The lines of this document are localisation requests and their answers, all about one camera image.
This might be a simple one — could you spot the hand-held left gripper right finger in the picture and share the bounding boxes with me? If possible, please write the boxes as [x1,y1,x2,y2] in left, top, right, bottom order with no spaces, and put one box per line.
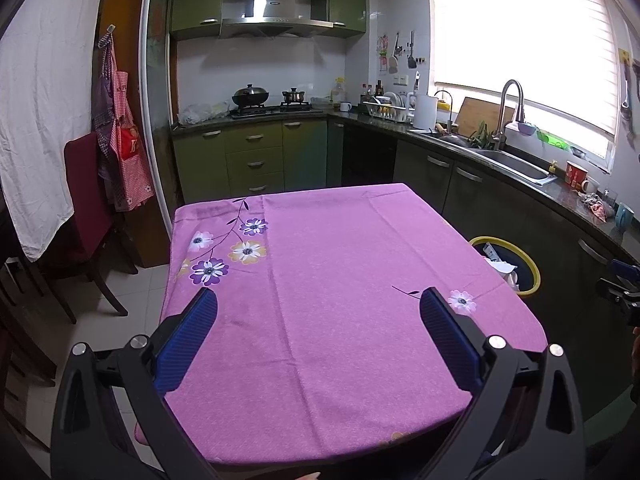
[419,286,587,480]

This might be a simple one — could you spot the wooden cutting board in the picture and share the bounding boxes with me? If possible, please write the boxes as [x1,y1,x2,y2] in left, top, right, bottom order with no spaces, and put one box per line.
[455,96,516,138]

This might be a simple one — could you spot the teal mug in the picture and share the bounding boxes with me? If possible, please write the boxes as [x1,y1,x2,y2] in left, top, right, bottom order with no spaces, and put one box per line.
[615,202,636,233]

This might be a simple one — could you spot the red paper cup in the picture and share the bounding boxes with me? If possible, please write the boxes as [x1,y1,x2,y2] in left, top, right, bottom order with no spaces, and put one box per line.
[565,161,592,191]

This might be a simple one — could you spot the steel range hood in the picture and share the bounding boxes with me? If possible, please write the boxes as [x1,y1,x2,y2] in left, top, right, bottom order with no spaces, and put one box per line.
[218,0,335,41]

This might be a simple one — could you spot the green vegetables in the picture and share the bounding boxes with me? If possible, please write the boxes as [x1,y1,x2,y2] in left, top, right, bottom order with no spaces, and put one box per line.
[467,121,493,146]

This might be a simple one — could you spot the purple floral tablecloth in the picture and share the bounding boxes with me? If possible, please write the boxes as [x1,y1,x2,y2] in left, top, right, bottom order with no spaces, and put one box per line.
[160,183,548,466]

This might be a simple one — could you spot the dark green base cabinets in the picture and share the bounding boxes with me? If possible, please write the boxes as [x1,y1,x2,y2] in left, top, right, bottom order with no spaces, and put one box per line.
[327,120,640,411]

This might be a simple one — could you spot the steel sink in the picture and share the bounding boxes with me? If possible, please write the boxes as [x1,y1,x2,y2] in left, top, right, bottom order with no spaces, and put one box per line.
[407,127,558,186]

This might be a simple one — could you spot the black wok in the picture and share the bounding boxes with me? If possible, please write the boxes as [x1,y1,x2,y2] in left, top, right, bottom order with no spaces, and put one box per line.
[231,83,270,108]

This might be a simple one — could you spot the plastic bags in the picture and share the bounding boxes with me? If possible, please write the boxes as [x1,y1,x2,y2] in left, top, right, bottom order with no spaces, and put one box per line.
[177,101,233,126]

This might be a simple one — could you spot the dark wooden chair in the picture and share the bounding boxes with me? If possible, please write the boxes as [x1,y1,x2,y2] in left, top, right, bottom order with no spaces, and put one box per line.
[0,205,58,441]

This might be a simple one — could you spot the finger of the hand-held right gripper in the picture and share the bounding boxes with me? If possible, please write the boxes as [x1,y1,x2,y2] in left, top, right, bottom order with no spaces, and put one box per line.
[596,258,640,306]

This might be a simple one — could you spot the white hanging sheet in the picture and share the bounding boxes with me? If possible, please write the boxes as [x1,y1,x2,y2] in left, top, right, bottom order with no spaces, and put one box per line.
[0,0,111,261]

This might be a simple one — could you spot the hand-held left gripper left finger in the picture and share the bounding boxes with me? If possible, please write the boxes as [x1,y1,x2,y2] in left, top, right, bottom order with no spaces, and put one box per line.
[50,286,221,480]

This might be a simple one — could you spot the red checkered apron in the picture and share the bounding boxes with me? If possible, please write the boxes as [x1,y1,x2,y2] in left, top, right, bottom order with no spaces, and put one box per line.
[111,70,156,211]

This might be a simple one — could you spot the yellow rimmed trash bin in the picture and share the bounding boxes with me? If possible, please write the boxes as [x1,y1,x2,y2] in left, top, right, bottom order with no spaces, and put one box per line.
[469,236,542,298]

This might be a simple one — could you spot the white paper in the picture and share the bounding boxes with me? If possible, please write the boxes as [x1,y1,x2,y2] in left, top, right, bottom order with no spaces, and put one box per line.
[484,255,521,291]

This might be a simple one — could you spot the dish rack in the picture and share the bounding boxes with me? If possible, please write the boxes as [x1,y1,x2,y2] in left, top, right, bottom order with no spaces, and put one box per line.
[362,91,416,123]

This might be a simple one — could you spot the green base cabinet with drawers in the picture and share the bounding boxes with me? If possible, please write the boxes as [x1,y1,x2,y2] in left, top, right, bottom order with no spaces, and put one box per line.
[171,117,346,206]

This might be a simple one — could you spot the crumpled cloth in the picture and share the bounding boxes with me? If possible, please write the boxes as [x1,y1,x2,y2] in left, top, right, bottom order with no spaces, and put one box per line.
[580,192,617,222]

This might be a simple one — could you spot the steel faucet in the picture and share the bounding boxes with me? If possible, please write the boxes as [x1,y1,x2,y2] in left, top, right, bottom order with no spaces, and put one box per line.
[492,79,526,151]

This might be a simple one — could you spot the window with white blind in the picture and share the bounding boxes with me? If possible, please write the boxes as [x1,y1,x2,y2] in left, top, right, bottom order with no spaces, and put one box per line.
[431,0,621,171]

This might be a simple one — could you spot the purple checkered apron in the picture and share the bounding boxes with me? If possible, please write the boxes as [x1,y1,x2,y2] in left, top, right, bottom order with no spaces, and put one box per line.
[92,32,123,201]

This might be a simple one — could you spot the dark stone countertop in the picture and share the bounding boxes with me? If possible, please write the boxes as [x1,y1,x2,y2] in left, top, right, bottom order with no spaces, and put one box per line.
[170,105,640,261]

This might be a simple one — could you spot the glass sliding door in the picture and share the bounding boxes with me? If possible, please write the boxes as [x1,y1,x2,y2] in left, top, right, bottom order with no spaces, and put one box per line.
[140,0,178,241]

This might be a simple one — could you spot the gas stove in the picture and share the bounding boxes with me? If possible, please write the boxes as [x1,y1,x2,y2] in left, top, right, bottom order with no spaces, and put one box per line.
[230,104,325,120]

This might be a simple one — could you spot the red covered chair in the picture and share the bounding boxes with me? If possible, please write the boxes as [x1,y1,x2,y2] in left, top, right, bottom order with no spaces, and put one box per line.
[50,132,141,323]

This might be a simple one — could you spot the green plastic holder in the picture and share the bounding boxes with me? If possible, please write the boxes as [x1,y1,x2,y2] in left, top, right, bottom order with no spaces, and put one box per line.
[537,130,571,152]

